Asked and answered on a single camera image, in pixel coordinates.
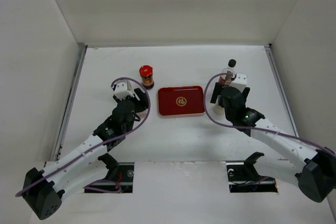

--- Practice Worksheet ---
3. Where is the red lid sauce jar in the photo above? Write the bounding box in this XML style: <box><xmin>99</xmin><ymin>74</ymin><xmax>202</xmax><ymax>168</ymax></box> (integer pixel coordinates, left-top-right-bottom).
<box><xmin>139</xmin><ymin>65</ymin><xmax>154</xmax><ymax>90</ymax></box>

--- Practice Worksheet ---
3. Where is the tall black cap bottle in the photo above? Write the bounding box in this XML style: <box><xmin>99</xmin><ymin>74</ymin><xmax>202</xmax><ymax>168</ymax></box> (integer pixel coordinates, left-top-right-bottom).
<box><xmin>218</xmin><ymin>59</ymin><xmax>236</xmax><ymax>86</ymax></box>

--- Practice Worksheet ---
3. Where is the white black cap bottle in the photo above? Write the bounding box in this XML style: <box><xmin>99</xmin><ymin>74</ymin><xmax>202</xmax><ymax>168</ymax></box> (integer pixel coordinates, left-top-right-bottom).
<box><xmin>213</xmin><ymin>97</ymin><xmax>225</xmax><ymax>115</ymax></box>

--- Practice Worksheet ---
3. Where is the pink lid jar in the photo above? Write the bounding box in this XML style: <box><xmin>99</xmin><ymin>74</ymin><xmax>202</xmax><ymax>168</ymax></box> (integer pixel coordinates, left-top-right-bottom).
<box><xmin>137</xmin><ymin>109</ymin><xmax>148</xmax><ymax>119</ymax></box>

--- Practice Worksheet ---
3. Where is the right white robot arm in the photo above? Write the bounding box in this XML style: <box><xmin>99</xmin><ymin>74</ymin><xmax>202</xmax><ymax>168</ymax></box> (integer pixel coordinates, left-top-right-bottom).
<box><xmin>211</xmin><ymin>82</ymin><xmax>335</xmax><ymax>202</ymax></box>

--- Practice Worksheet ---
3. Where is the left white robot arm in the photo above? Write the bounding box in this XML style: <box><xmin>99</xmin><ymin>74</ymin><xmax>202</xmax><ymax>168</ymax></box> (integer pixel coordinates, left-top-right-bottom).
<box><xmin>19</xmin><ymin>88</ymin><xmax>150</xmax><ymax>220</ymax></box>

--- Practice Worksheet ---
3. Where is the red rectangular tray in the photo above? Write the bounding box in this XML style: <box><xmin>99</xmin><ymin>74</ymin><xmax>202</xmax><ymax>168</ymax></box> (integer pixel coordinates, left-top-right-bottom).
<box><xmin>157</xmin><ymin>86</ymin><xmax>205</xmax><ymax>117</ymax></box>

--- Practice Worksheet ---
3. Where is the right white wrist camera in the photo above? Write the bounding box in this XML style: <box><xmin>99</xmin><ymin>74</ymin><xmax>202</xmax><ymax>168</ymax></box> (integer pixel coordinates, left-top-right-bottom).
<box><xmin>230</xmin><ymin>73</ymin><xmax>248</xmax><ymax>92</ymax></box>

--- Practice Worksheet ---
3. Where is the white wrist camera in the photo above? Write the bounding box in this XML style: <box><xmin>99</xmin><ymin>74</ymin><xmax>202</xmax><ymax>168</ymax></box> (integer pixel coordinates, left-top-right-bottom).
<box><xmin>230</xmin><ymin>73</ymin><xmax>248</xmax><ymax>92</ymax></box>
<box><xmin>112</xmin><ymin>80</ymin><xmax>134</xmax><ymax>100</ymax></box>

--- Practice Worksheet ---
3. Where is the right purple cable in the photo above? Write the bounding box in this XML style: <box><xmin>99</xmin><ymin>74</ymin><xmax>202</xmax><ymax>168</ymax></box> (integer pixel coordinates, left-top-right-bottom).
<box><xmin>203</xmin><ymin>72</ymin><xmax>336</xmax><ymax>156</ymax></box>

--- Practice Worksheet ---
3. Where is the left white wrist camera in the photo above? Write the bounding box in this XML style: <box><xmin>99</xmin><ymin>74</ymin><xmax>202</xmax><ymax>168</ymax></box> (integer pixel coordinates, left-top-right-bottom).
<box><xmin>112</xmin><ymin>80</ymin><xmax>134</xmax><ymax>100</ymax></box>

